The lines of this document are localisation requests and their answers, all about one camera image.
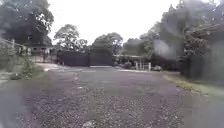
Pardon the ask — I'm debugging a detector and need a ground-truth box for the house with pale posts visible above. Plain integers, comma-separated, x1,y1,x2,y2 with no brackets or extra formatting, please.
113,53,155,72

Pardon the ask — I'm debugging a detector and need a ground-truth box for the low broad tree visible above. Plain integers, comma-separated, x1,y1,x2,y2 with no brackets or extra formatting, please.
91,32,124,56

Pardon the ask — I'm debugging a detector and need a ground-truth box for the dark solid gate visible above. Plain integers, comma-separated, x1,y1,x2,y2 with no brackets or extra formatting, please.
56,48,115,68

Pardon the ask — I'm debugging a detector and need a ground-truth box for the dark gravel road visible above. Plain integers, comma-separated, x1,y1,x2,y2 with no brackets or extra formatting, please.
0,65,224,128

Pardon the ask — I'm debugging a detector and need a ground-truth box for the round-crowned tree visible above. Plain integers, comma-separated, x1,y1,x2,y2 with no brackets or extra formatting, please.
53,23,89,52

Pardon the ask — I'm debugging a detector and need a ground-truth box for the low building with dark roof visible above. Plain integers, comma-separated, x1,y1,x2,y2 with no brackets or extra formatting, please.
22,41,55,57

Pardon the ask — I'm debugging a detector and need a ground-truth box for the grass verge beside dark fence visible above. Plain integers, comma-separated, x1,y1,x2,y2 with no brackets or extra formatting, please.
162,73,224,98

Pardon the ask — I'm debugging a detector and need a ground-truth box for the group of tall trees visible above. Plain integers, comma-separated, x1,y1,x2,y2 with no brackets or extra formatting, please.
139,0,224,62

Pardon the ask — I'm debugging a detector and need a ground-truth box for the grass verge with weeds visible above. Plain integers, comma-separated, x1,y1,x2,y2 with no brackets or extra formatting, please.
0,61,47,81

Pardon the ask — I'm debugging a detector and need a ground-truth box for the large dark tree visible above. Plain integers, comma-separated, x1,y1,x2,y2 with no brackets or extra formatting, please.
0,0,55,47

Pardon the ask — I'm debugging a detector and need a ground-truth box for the wire fence with posts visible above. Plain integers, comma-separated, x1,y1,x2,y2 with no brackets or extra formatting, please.
0,38,28,72

